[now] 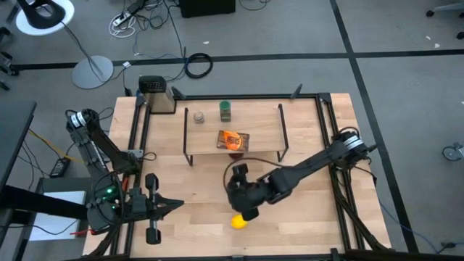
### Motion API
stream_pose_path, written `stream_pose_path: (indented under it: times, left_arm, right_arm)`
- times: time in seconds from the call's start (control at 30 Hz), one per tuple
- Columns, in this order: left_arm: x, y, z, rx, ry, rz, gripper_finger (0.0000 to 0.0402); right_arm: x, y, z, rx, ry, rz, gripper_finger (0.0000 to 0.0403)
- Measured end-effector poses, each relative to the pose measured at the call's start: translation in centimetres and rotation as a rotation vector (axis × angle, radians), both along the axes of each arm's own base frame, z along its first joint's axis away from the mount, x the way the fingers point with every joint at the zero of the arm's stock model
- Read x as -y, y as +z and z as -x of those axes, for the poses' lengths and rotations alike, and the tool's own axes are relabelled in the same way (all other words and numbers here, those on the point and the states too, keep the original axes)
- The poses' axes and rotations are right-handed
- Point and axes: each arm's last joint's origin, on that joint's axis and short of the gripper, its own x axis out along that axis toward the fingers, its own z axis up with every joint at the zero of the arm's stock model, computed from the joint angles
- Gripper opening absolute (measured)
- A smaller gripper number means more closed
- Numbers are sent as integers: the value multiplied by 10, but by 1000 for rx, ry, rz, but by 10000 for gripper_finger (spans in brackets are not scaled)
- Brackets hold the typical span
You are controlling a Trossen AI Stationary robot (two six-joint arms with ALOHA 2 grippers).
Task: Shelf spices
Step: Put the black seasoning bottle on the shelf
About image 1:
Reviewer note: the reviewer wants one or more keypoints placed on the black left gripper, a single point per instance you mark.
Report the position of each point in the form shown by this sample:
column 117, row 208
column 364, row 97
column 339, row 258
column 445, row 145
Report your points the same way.
column 136, row 204

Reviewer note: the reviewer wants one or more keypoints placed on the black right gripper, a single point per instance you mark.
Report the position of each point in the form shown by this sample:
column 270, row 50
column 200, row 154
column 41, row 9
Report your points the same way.
column 244, row 195

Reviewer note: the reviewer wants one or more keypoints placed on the orange brown spice packet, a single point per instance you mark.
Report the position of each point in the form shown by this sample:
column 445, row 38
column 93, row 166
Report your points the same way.
column 233, row 140

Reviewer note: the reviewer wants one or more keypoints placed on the wooden shelf with black frame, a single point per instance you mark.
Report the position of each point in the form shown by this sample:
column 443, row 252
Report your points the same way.
column 261, row 123

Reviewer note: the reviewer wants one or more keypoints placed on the green-lid spice jar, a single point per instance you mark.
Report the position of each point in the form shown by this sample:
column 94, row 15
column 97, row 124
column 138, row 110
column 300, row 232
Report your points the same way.
column 225, row 110

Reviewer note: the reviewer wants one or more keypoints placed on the small grey-lid spice jar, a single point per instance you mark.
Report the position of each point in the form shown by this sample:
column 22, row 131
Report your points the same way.
column 198, row 117

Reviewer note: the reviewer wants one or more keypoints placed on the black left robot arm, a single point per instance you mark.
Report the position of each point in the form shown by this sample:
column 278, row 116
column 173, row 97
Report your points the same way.
column 99, row 139

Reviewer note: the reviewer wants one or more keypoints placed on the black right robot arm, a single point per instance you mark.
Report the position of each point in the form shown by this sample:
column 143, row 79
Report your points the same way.
column 311, row 161

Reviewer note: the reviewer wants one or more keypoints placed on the yellow lemon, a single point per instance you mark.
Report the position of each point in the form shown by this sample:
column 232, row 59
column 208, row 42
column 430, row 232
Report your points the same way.
column 237, row 223

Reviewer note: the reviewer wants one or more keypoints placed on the dark red round fruit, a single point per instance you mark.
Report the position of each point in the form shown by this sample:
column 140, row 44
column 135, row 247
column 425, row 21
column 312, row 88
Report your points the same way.
column 236, row 156

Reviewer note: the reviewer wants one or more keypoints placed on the metal box with black top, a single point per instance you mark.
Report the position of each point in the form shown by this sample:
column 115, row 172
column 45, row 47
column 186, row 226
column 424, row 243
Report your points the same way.
column 157, row 96

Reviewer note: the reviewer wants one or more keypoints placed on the white box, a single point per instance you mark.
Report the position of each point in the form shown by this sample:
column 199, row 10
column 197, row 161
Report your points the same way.
column 58, row 224

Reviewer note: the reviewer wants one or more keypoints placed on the black power adapter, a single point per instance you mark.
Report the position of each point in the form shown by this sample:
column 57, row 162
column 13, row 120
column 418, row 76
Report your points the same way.
column 59, row 167

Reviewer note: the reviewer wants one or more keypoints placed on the floor lamp with round base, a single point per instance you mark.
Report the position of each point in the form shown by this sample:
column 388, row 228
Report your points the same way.
column 92, row 72

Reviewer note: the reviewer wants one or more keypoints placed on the black desk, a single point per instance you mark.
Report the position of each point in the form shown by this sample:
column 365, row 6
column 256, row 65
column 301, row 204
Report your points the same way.
column 12, row 130

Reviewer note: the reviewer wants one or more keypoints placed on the black plug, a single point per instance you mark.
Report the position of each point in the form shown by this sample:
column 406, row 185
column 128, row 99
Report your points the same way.
column 447, row 245

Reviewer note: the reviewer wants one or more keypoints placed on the grey caster wheel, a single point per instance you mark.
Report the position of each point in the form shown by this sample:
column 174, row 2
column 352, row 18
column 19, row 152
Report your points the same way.
column 453, row 152

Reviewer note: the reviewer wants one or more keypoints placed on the chair base with black wheels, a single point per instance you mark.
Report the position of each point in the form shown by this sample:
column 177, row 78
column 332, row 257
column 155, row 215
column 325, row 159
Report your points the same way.
column 430, row 13

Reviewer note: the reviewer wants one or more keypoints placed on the black metal table frame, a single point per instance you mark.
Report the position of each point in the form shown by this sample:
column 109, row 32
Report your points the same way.
column 253, row 96

